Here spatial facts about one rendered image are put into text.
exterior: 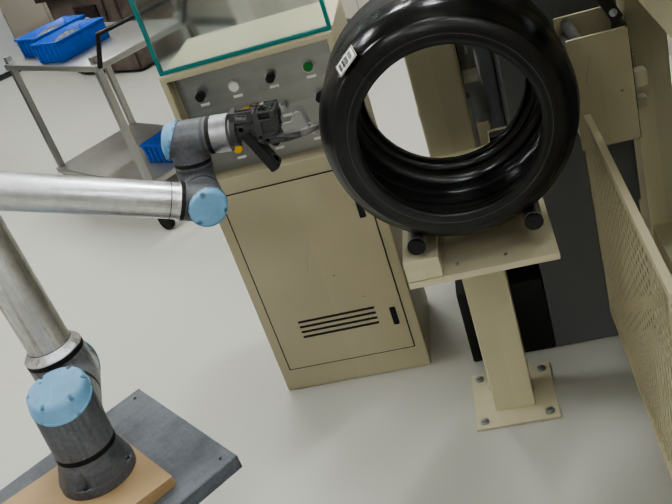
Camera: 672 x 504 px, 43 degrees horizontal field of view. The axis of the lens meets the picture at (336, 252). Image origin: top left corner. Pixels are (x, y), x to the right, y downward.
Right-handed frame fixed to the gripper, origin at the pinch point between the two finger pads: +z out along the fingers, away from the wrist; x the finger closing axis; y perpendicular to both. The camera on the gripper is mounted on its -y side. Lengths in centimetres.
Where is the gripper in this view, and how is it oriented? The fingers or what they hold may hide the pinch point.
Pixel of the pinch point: (317, 127)
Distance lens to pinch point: 199.9
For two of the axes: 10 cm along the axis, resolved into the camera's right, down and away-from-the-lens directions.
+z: 9.8, -1.2, -1.5
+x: 0.6, -5.3, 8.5
